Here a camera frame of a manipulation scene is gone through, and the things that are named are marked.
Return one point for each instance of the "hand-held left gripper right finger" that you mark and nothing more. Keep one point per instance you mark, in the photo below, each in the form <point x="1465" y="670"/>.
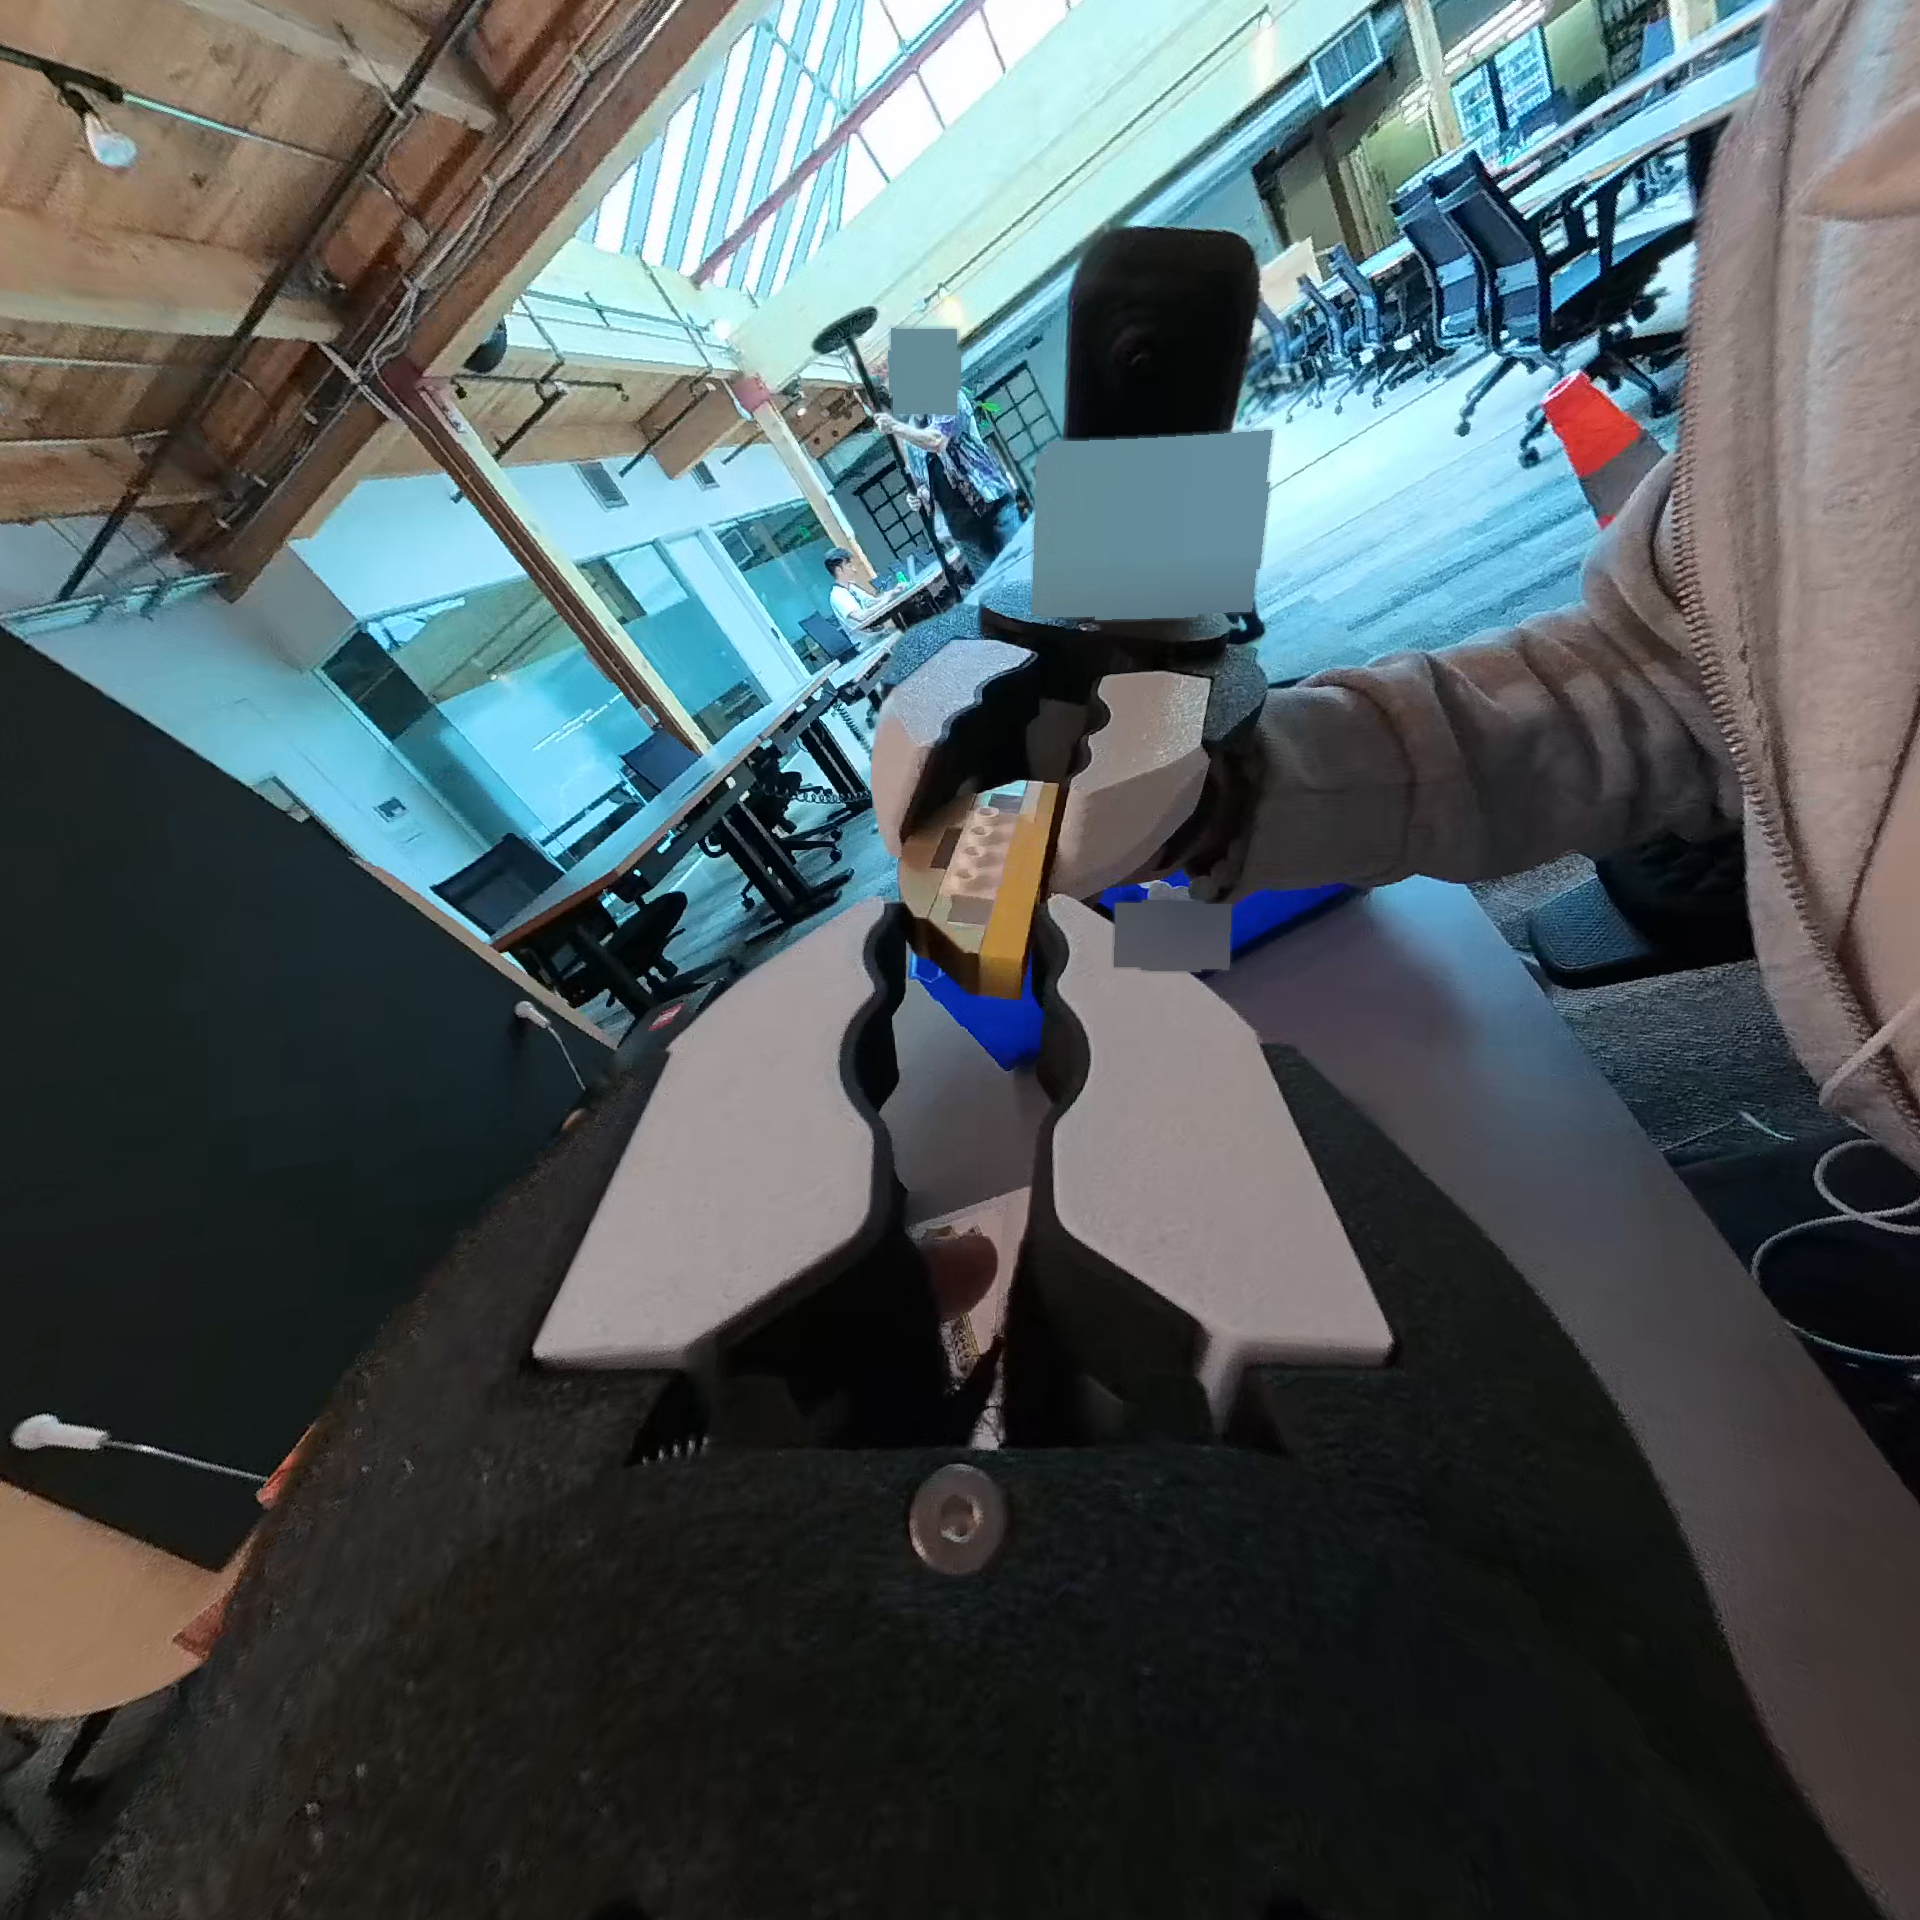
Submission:
<point x="1215" y="1200"/>

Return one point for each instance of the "background office desks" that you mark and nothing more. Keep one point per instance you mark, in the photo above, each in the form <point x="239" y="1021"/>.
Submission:
<point x="663" y="827"/>

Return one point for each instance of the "row of black office chairs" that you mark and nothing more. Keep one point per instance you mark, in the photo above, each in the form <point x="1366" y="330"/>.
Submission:
<point x="1503" y="259"/>

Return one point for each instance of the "white yellow brick strip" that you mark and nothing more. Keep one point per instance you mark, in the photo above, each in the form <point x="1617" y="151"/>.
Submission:
<point x="991" y="888"/>

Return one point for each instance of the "blue plastic bin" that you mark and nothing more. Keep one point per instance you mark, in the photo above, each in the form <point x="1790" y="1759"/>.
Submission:
<point x="1272" y="916"/>

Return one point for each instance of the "person's right hand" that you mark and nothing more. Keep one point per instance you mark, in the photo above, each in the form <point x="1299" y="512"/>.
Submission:
<point x="1231" y="795"/>

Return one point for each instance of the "black panel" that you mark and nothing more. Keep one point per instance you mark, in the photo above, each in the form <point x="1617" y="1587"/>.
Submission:
<point x="239" y="1046"/>

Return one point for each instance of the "curved wooden board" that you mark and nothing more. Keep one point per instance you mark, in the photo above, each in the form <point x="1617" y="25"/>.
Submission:
<point x="101" y="1606"/>

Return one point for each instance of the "white gooseneck microphone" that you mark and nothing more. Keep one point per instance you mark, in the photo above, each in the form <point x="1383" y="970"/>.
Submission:
<point x="47" y="1436"/>

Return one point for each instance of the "black mesh chair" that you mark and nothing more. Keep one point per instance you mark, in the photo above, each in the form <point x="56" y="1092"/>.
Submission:
<point x="1639" y="916"/>

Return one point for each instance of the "ceiling spot lamp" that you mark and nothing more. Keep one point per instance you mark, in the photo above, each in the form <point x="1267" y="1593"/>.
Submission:
<point x="101" y="132"/>

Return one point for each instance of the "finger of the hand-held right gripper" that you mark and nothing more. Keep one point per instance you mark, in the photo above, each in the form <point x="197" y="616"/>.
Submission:
<point x="946" y="731"/>
<point x="1145" y="783"/>

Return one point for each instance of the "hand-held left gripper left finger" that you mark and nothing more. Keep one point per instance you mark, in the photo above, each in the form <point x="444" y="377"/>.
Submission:
<point x="707" y="1200"/>

